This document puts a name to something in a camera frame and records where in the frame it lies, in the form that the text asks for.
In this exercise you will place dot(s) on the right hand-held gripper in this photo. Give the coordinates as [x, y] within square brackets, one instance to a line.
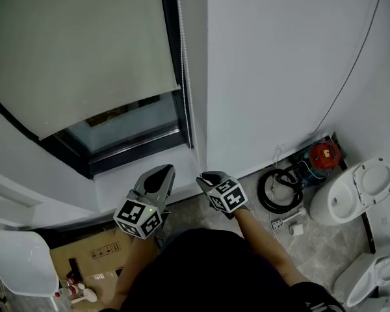
[229, 197]

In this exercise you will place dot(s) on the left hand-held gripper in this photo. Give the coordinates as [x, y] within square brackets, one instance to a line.
[136, 218]

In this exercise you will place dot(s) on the beige roller blind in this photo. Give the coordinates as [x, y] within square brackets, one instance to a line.
[78, 44]

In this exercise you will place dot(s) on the person's right forearm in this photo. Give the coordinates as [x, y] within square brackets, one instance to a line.
[263, 242]

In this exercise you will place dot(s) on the person's left forearm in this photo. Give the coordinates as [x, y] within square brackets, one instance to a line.
[133, 268]

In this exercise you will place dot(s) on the person's blue jeans leg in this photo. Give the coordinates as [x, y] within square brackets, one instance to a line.
[174, 237]

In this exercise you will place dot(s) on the white power strip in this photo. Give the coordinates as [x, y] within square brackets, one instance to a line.
[278, 224]

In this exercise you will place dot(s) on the white plastic rod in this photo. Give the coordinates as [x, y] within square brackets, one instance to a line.
[295, 214]

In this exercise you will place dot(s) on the person's black shirt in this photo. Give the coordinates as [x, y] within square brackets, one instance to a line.
[214, 271]

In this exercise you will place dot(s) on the white power adapter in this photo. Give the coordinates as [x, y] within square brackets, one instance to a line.
[296, 229]

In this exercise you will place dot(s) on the closed brown cardboard box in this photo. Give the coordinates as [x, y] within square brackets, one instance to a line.
[94, 265]

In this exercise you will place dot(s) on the white toilet with raised lid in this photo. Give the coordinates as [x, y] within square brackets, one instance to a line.
[323, 206]

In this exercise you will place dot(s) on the red topped vacuum cleaner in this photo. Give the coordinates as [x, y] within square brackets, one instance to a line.
[325, 154]

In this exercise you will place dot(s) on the white ladle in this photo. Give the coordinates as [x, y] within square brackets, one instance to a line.
[90, 294]

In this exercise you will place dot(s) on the small bottle with red cap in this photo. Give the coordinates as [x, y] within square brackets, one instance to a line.
[70, 291]

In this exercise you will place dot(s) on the white plastic basin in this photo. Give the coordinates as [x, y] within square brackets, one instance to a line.
[22, 262]

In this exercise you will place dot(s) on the white toilet with open seat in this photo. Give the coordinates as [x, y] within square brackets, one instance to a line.
[354, 278]

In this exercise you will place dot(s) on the black window frame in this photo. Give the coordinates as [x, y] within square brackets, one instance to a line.
[136, 148]

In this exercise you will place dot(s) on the white wall socket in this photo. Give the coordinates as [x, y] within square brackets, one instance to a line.
[280, 148]

